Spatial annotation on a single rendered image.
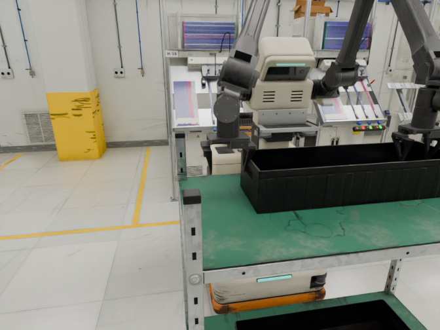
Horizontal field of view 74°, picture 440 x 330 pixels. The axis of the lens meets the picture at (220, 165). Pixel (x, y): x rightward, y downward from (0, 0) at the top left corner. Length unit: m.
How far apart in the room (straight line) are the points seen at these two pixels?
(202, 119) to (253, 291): 1.63
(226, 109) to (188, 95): 2.23
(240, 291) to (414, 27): 1.29
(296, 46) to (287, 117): 0.28
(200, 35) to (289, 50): 1.89
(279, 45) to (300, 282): 1.17
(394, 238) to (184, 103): 2.33
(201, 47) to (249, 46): 2.34
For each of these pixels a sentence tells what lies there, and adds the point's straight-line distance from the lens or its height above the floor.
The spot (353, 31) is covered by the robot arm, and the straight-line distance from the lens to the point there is 1.25.
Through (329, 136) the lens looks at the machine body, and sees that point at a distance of 3.49.
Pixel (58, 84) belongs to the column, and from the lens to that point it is 4.25.
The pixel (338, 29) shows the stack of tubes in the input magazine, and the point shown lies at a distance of 3.53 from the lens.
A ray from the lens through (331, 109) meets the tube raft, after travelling 3.17.
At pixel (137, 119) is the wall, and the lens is 4.66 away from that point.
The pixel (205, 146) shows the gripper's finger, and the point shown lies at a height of 1.10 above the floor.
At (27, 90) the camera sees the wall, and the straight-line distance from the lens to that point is 4.95.
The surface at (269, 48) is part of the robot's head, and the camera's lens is 1.24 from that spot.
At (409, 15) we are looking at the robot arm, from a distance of 1.05.
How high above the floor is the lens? 1.31
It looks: 20 degrees down
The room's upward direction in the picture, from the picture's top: straight up
